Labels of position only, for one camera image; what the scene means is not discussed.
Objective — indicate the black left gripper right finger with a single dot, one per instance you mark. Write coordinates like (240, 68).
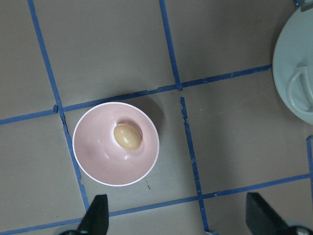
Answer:
(262, 219)

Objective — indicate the glass pot lid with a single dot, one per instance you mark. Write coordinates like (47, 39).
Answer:
(293, 64)

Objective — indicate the beige egg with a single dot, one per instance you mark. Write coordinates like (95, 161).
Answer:
(127, 136)

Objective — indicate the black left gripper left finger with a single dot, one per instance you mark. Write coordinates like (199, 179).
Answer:
(96, 219)

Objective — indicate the pink bowl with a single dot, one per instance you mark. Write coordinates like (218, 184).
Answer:
(101, 157)

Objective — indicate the brown paper table cover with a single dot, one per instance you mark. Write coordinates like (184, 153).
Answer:
(200, 69)

